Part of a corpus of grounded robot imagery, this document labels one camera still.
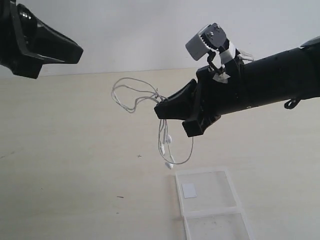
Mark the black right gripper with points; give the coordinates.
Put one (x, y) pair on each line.
(201, 103)

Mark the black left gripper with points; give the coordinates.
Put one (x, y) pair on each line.
(23, 37)

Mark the white wired earphones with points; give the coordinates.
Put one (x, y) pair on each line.
(164, 138)

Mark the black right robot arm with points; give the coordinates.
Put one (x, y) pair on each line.
(289, 76)

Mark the clear plastic storage box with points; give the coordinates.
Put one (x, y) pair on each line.
(210, 206)

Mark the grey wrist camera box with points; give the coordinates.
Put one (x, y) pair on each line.
(211, 37)

